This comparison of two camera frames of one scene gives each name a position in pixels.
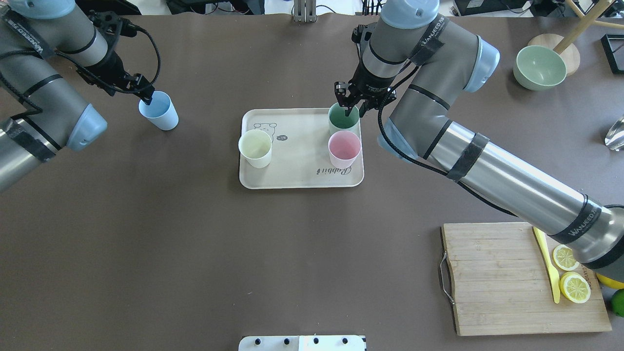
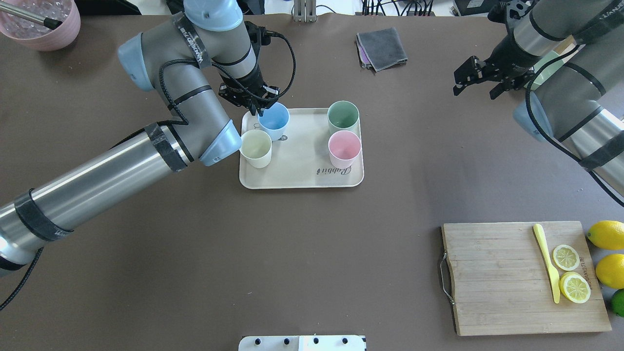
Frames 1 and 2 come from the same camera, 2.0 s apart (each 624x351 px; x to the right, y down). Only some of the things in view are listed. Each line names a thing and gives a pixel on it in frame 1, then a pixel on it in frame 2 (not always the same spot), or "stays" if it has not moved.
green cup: x=338 y=121 stays
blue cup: x=161 y=110 -> x=274 y=120
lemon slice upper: x=564 y=259 stays
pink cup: x=344 y=147 stays
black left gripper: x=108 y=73 -> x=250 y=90
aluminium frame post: x=305 y=10 stays
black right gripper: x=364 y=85 -> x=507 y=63
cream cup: x=255 y=146 stays
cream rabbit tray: x=300 y=155 stays
